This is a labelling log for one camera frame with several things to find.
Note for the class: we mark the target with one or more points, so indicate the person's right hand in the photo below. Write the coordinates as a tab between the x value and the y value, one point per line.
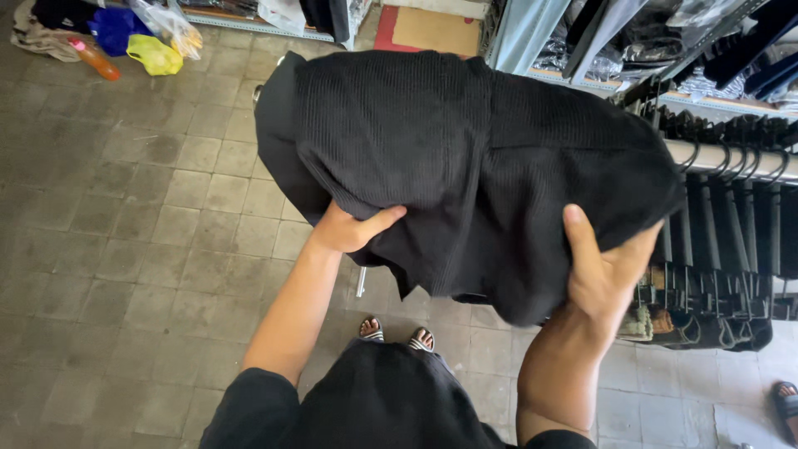
601	274

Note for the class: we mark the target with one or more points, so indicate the person's left hand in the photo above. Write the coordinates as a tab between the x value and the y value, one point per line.
341	230

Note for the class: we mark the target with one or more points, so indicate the black ribbed garment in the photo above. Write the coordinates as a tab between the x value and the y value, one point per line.
461	174

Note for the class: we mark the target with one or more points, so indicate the chrome rack leg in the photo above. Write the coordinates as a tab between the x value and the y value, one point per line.
361	282

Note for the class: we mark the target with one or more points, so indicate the person's left striped sandal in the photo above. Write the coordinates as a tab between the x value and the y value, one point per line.
371	328

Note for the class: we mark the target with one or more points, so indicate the person's striped sandal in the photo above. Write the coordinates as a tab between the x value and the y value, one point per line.
422	340
371	328

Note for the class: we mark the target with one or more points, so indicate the rack of black hanging garments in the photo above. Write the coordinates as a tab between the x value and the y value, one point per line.
723	237

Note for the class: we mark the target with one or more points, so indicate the person's right striped sandal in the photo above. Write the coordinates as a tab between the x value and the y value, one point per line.
422	340

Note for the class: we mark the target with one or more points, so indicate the person's black clothing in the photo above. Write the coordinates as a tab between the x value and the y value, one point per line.
374	405

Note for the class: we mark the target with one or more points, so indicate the red and tan doormat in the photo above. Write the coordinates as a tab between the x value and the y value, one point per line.
430	28

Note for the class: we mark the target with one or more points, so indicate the metal shelf with clothes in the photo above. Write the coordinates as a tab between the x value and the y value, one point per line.
274	15

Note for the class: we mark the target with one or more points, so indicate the shelf of packaged dark clothes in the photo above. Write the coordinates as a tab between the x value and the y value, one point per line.
648	43

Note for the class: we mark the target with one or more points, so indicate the yellow plastic bag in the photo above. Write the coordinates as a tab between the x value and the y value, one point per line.
154	56

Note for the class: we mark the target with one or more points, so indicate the clear plastic bag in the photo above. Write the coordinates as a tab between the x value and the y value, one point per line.
171	25

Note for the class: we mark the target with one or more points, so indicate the orange drink bottle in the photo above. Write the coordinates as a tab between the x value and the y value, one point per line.
95	59

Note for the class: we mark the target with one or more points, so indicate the blue plastic bag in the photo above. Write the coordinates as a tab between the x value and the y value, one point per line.
115	28

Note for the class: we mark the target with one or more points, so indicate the beige cloth heap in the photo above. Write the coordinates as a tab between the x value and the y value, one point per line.
40	37

